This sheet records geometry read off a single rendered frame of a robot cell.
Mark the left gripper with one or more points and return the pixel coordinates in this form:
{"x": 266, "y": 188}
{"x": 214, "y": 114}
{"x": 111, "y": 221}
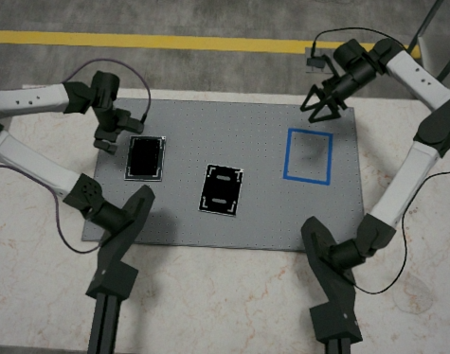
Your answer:
{"x": 109, "y": 130}

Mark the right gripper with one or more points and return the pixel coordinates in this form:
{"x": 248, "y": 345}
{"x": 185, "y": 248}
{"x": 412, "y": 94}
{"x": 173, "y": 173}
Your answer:
{"x": 329, "y": 95}

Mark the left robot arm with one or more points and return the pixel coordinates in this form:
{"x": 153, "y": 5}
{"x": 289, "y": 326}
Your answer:
{"x": 78, "y": 191}

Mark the blue tape outline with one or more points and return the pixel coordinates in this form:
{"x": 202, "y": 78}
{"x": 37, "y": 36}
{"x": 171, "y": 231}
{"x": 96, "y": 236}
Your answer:
{"x": 327, "y": 183}

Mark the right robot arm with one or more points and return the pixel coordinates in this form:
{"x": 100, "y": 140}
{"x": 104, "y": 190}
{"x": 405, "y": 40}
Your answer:
{"x": 377, "y": 229}

